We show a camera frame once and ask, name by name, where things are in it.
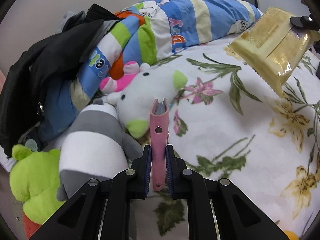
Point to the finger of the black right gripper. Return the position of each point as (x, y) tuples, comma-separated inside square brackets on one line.
[(304, 23)]

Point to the red knitted plush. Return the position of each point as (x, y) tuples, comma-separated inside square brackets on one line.
[(29, 226)]

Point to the lime green plush toy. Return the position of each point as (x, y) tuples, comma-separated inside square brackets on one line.
[(34, 181)]

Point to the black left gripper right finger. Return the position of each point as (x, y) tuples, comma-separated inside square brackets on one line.
[(216, 209)]

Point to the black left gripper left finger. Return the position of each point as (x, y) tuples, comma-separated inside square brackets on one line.
[(102, 209)]

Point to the colourful striped quilt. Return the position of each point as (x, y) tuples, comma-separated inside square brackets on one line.
[(148, 32)]

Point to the pink wallet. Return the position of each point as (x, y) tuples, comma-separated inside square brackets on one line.
[(159, 134)]

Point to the white plush with green ears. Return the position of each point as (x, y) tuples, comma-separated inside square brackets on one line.
[(134, 102)]

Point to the orange round plush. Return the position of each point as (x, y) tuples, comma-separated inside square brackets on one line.
[(291, 235)]

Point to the grey white striped plush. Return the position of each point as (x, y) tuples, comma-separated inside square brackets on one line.
[(96, 147)]

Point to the floral white blanket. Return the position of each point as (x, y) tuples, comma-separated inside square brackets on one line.
[(228, 123)]

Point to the yellow snack packet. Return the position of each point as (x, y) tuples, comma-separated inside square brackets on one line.
[(273, 47)]

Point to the black clothing pile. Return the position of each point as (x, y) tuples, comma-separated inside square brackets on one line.
[(59, 56)]

